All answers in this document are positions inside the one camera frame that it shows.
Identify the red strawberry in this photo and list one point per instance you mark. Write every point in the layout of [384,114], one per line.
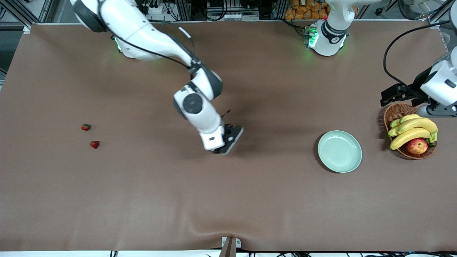
[94,144]
[85,127]

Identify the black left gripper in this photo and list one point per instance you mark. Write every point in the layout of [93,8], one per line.
[416,86]

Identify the red yellow apple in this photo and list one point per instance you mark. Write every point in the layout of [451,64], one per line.
[417,146]

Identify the brown wicker basket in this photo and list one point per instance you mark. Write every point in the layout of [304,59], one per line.
[396,110]

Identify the pale green round plate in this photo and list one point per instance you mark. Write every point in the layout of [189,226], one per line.
[339,151]

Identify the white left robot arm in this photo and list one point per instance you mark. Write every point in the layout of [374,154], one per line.
[326,46]

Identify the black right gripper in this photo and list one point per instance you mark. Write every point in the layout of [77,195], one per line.
[228,131]

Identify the brown table mat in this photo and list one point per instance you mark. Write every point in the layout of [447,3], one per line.
[228,196]

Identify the aluminium frame post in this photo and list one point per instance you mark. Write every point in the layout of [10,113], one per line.
[280,10]
[182,10]
[18,13]
[438,16]

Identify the orange bread roll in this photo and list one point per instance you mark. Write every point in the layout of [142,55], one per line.
[323,13]
[295,4]
[315,15]
[307,14]
[289,14]

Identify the metal clamp bracket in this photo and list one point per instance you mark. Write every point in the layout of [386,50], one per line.
[230,246]

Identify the white power strip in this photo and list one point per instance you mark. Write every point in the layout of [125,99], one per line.
[153,9]

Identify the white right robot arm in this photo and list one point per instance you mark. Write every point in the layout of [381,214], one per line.
[142,39]

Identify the yellow banana bunch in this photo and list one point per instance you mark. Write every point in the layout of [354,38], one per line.
[417,125]

